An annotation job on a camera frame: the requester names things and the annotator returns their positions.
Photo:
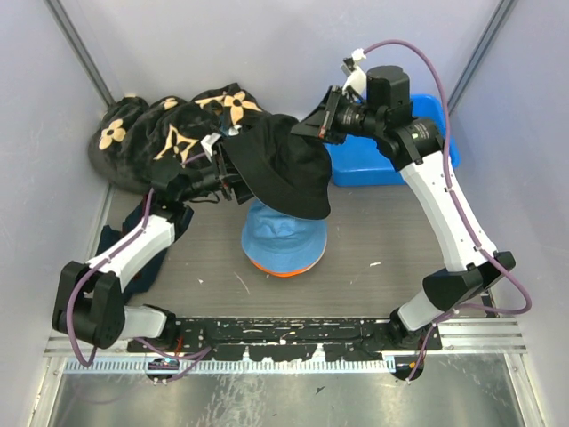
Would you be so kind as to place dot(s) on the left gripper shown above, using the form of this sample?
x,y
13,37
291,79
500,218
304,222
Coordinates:
x,y
221,180

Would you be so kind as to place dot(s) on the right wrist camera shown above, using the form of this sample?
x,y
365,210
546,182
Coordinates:
x,y
355,77

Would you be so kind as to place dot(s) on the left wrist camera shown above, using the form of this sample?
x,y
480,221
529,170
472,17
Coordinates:
x,y
208,142

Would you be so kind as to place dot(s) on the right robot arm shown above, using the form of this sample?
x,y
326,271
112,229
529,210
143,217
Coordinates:
x,y
415,148

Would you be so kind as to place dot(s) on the blue cloth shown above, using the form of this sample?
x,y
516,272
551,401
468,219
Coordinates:
x,y
265,229

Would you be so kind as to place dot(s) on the black bucket hat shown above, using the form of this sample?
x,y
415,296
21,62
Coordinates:
x,y
283,170

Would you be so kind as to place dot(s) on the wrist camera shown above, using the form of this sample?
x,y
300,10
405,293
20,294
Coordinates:
x,y
355,77
208,142

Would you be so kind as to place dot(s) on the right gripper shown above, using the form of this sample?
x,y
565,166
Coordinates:
x,y
316,127

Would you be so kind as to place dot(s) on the orange hat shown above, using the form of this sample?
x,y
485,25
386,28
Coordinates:
x,y
285,265

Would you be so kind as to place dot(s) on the aluminium front rail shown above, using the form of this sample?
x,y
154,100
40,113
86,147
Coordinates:
x,y
459,335

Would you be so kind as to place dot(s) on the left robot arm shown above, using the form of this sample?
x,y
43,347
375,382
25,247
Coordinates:
x,y
90,306

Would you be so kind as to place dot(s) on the blue plastic bin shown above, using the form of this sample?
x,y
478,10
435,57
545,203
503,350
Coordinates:
x,y
358,163

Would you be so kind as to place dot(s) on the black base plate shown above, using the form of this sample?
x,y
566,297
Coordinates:
x,y
287,339

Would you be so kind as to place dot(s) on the navy cloth with red stripe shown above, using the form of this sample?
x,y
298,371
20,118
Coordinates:
x,y
147,276

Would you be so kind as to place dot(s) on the black flower-pattern blanket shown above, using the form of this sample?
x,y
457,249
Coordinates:
x,y
134,134

